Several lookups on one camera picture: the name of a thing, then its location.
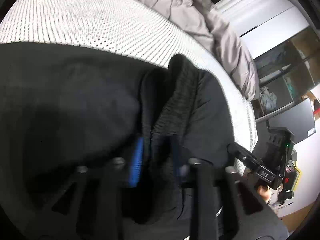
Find black pants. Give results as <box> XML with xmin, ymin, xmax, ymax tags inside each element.
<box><xmin>1</xmin><ymin>42</ymin><xmax>233</xmax><ymax>239</ymax></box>

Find person's right hand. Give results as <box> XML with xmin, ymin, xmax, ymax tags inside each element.
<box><xmin>257</xmin><ymin>185</ymin><xmax>272</xmax><ymax>203</ymax></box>

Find black monitor screen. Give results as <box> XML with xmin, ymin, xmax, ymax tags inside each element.
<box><xmin>256</xmin><ymin>98</ymin><xmax>316</xmax><ymax>144</ymax></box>

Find open wardrobe shelf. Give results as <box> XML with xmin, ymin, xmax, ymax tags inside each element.
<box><xmin>252</xmin><ymin>27</ymin><xmax>319</xmax><ymax>119</ymax></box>

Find white honeycomb mattress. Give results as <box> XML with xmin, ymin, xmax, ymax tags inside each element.
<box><xmin>1</xmin><ymin>0</ymin><xmax>257</xmax><ymax>165</ymax></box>

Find grey quilted duvet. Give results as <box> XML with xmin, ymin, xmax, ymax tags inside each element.
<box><xmin>138</xmin><ymin>0</ymin><xmax>259</xmax><ymax>101</ymax></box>

